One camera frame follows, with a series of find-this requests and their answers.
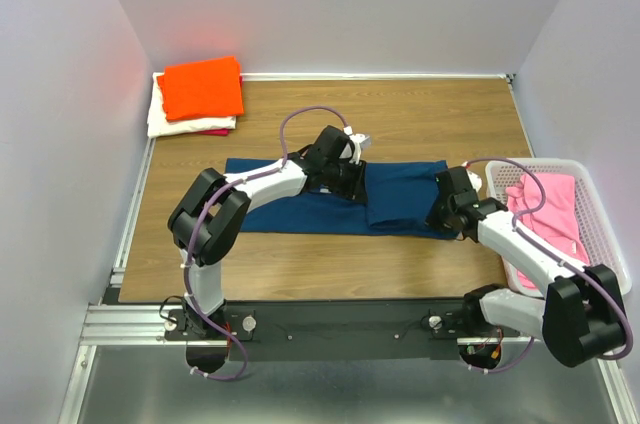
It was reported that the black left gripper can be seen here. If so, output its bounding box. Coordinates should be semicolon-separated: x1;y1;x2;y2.
323;157;369;205

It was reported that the blue Mickey print t-shirt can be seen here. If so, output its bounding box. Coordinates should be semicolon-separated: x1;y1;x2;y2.
242;161;456;240

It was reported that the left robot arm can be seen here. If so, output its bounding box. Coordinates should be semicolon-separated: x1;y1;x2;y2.
168;126;371;339

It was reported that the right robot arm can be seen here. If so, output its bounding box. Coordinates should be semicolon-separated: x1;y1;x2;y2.
425;158;634;368

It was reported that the pink t-shirt in basket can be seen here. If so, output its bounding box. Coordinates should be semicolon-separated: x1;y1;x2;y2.
505;173;590;265

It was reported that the folded magenta t-shirt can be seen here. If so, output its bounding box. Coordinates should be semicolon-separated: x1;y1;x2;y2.
196;129;230;137

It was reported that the folded orange t-shirt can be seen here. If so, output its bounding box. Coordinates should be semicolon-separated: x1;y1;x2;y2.
157;56;244;122

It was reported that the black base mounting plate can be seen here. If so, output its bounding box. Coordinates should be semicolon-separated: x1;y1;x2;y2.
165;298;516;362

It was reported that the folded white t-shirt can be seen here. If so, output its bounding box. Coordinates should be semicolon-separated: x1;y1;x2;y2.
146;74;237;139

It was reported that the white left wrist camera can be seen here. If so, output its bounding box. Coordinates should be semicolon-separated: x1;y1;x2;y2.
340;126;372;164

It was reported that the aluminium extrusion rail frame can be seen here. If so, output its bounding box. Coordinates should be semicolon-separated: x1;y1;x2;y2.
57;138;640;424

